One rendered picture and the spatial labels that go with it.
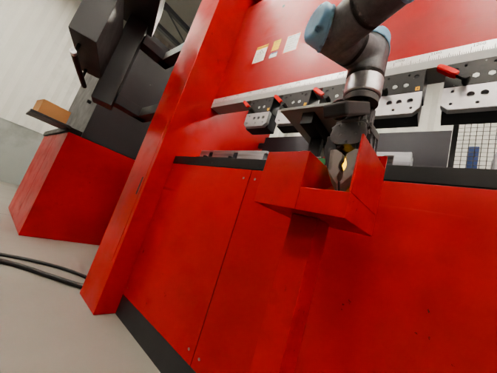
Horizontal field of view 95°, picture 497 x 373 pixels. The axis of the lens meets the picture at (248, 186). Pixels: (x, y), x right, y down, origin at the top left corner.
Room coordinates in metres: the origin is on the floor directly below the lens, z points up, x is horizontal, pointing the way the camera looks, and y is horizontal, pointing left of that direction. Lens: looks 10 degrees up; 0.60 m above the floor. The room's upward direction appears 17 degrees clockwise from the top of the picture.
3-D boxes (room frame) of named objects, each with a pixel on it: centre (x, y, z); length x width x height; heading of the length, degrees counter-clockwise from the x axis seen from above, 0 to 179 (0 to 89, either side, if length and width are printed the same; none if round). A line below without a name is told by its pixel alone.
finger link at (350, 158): (0.44, -0.20, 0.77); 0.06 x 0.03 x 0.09; 135
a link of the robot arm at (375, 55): (0.43, -0.17, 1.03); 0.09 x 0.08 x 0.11; 111
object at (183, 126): (1.61, 0.33, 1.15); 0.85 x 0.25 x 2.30; 138
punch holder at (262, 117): (1.11, 0.04, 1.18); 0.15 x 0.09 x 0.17; 48
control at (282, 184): (0.48, -0.15, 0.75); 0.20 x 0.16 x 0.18; 45
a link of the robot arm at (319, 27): (0.38, -0.08, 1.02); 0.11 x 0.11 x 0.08; 21
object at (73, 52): (1.24, 1.14, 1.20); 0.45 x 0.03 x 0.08; 28
